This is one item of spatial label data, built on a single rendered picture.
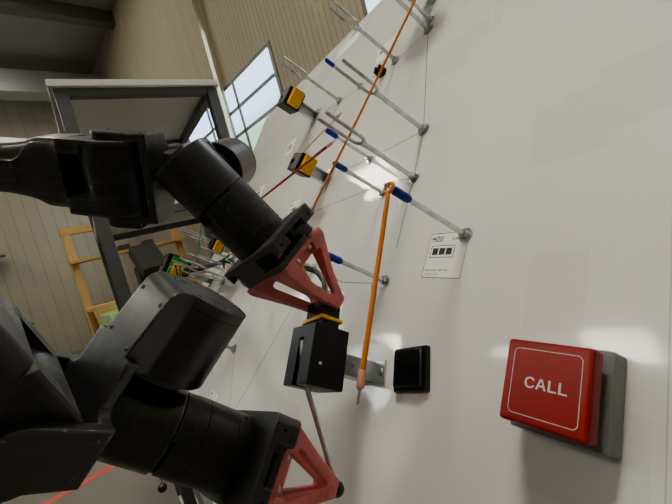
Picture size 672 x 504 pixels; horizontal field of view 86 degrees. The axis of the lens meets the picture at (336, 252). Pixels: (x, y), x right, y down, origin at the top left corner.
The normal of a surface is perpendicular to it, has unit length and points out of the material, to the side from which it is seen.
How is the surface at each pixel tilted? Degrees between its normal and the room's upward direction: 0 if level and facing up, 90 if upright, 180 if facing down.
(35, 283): 90
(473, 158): 54
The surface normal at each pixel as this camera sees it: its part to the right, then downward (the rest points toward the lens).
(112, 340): -0.49, -0.40
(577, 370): -0.80, -0.36
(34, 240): 0.65, -0.11
